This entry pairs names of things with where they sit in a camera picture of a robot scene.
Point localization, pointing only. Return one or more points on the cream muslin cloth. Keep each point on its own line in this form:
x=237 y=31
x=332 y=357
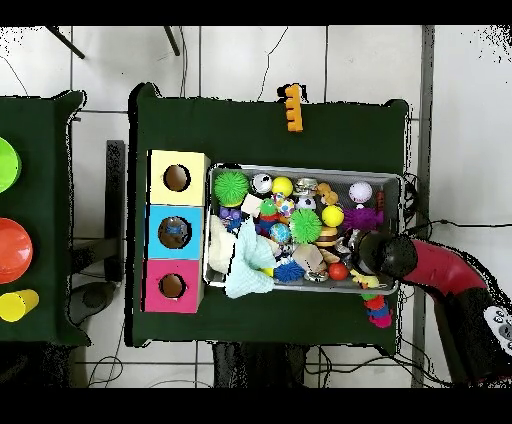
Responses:
x=221 y=248

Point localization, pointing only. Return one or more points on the green spiky ball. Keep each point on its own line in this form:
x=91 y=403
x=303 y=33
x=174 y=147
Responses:
x=306 y=226
x=232 y=188

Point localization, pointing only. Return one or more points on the mint green cloth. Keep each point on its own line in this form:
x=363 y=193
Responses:
x=252 y=264

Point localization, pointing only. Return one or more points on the clear plastic packet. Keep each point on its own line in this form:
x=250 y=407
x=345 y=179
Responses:
x=176 y=233

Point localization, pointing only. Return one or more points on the orange plastic comb toy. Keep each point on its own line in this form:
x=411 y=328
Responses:
x=294 y=108

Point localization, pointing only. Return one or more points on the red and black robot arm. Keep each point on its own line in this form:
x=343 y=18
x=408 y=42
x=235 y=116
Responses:
x=448 y=272

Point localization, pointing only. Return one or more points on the wooden box with three holes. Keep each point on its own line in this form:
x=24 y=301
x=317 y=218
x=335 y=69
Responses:
x=197 y=197

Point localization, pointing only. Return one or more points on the clear mesh bin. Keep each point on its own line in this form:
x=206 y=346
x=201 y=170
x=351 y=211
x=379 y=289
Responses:
x=232 y=282

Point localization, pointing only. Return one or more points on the yellow smiley ball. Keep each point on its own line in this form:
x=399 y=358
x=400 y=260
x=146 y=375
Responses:
x=333 y=215

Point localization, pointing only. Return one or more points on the dark green tablecloth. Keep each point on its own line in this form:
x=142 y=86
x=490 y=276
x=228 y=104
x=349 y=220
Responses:
x=48 y=200
x=240 y=136

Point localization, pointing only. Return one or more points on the purple spiky toy with eyes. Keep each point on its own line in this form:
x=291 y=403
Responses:
x=362 y=218

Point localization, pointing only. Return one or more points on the white baseball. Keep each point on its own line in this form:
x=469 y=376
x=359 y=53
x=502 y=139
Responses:
x=361 y=192

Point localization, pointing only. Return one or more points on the black tripod leg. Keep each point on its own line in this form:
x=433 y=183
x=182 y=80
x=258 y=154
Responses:
x=64 y=42
x=172 y=40

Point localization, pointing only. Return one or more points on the grey floor strip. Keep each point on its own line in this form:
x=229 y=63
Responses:
x=427 y=120

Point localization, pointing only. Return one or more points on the orange plate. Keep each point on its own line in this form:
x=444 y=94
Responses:
x=14 y=250

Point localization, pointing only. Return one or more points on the green plate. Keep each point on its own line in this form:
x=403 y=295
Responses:
x=8 y=164

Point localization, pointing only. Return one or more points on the yellow cup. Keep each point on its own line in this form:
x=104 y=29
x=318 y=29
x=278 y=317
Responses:
x=16 y=306

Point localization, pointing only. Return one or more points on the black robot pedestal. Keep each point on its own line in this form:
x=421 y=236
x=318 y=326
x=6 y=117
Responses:
x=256 y=368

